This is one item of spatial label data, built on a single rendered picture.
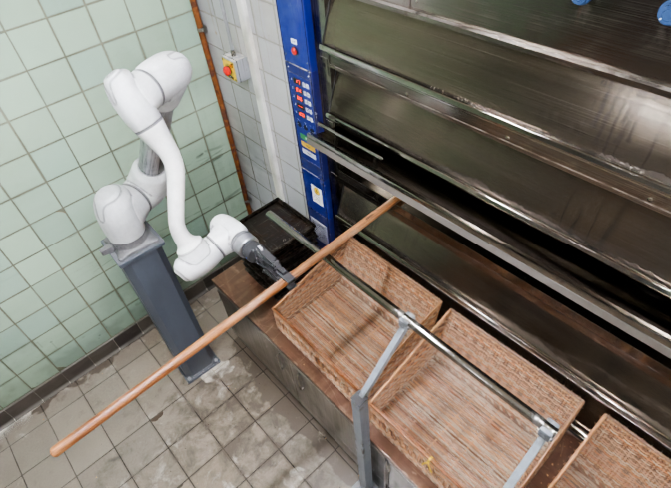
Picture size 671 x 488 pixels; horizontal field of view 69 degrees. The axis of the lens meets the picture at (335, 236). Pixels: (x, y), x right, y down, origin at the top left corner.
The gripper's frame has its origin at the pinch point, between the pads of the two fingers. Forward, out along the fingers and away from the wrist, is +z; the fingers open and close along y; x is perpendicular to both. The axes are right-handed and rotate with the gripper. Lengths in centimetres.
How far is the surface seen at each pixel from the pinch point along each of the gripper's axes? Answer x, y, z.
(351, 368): -14, 60, 13
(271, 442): 22, 119, -12
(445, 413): -26, 60, 53
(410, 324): -16.0, 2.2, 40.6
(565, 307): -53, 2, 71
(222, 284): -1, 61, -67
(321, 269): -33, 43, -25
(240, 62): -51, -30, -86
